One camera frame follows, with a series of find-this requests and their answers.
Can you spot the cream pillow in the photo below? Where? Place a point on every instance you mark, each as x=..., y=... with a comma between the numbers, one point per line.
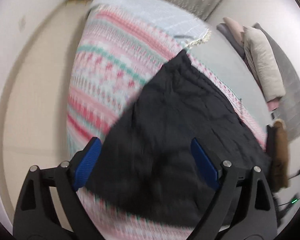
x=265, y=65

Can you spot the brown garment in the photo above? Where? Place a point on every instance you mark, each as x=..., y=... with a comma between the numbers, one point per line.
x=280, y=160

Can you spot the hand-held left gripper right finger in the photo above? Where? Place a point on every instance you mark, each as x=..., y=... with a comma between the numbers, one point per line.
x=205, y=166

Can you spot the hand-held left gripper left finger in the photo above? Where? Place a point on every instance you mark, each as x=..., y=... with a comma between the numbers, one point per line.
x=88, y=162

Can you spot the grey bed sheet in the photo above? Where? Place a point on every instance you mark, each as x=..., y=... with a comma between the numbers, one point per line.
x=222, y=65

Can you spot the grey quilted mat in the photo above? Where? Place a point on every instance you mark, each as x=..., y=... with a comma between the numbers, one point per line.
x=291, y=100

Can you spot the light blue fringed blanket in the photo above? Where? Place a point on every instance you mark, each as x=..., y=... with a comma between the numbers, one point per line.
x=150, y=15

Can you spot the black quilted puffer jacket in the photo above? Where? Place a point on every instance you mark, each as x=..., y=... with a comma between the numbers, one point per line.
x=177, y=135

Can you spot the small pink cloth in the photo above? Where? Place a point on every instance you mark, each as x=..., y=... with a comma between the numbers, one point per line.
x=273, y=104

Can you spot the pink green patterned blanket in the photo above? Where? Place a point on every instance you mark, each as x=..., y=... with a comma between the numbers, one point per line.
x=107, y=85

